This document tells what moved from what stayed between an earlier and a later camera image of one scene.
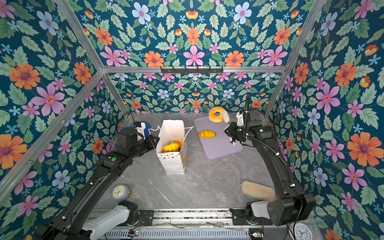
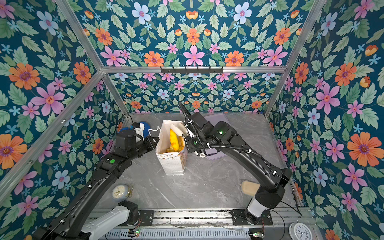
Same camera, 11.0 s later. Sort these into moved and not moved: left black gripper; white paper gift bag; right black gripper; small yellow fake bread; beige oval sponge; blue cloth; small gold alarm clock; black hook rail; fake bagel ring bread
Moved: right black gripper; fake bagel ring bread; small yellow fake bread
Not moved: white paper gift bag; black hook rail; small gold alarm clock; left black gripper; beige oval sponge; blue cloth
